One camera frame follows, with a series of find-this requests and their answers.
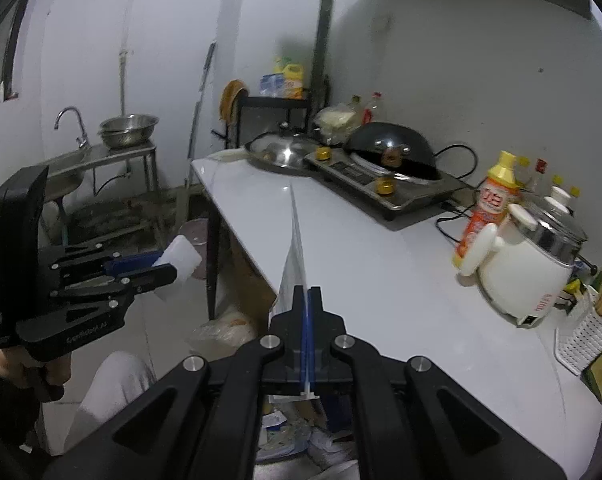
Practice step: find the yellow-cap sauce bottle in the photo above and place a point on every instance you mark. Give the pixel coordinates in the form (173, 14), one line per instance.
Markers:
(558, 182)
(574, 192)

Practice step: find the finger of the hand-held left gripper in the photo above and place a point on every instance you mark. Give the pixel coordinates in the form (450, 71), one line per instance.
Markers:
(151, 276)
(131, 263)

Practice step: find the chrome faucet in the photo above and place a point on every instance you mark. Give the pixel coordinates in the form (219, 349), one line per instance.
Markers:
(73, 125)

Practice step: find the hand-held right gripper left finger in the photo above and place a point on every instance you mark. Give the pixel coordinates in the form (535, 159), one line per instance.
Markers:
(298, 320)

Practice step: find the clear bag of food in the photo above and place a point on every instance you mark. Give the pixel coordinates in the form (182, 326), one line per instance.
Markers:
(336, 122)

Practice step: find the clear plastic bag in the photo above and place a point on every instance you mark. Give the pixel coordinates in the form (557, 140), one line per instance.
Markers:
(297, 260)

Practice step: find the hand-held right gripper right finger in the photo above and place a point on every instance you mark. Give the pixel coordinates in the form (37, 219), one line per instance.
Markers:
(317, 325)

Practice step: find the yellow detergent bottle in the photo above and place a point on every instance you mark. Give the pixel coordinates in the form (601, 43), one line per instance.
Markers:
(293, 80)

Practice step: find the silver induction cooker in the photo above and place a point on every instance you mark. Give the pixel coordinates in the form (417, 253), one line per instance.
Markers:
(381, 180)

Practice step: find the dark metal post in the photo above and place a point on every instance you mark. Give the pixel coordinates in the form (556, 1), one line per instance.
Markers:
(326, 35)

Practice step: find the stainless steel sink stand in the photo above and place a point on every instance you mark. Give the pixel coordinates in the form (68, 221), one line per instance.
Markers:
(126, 152)

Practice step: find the glass pan lid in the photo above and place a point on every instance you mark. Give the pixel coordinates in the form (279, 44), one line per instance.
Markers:
(281, 152)

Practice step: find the orange-label bottle yellow cap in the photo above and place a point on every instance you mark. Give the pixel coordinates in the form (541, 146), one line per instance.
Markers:
(491, 205)

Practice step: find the stainless steel bowl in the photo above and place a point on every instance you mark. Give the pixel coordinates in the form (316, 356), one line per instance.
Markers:
(128, 127)

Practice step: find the black wok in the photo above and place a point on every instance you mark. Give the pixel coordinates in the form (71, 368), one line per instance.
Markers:
(391, 147)

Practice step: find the large cardboard box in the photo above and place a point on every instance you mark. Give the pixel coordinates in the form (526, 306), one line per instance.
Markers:
(246, 280)

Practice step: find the white plastic bag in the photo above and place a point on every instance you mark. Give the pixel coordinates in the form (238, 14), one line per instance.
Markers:
(331, 452)

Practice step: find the red-cap oil bottle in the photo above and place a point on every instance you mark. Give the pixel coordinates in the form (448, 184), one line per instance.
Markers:
(373, 107)

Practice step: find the person's left hand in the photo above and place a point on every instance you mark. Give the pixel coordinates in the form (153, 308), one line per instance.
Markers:
(6, 365)

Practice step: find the white rice cooker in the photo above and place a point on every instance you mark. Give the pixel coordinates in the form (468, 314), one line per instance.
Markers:
(521, 270)

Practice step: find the grey metal pole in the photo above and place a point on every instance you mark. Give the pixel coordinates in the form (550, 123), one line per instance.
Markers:
(201, 100)

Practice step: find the window frame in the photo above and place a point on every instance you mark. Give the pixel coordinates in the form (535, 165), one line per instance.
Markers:
(8, 75)

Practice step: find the person's left leg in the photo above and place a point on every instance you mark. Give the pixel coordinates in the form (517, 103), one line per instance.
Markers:
(116, 400)

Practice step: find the white table black frame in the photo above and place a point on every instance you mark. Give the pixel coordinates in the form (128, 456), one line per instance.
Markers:
(381, 285)

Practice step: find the brown round basket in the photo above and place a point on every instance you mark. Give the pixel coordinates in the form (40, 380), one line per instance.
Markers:
(233, 97)

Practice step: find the small dark-cap bottle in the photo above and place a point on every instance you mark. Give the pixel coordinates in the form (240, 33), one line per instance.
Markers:
(355, 102)

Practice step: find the black metal rack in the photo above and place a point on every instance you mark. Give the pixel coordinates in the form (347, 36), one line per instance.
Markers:
(276, 110)

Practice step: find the white plastic basket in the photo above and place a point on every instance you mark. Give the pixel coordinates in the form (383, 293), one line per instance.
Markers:
(583, 335)

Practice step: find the red-cap sauce bottle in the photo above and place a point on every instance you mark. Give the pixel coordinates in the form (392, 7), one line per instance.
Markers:
(540, 172)

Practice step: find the white wall pipe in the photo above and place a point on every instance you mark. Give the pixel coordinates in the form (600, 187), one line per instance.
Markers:
(123, 60)

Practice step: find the blue white packet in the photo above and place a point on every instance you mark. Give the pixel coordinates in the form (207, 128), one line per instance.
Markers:
(271, 85)

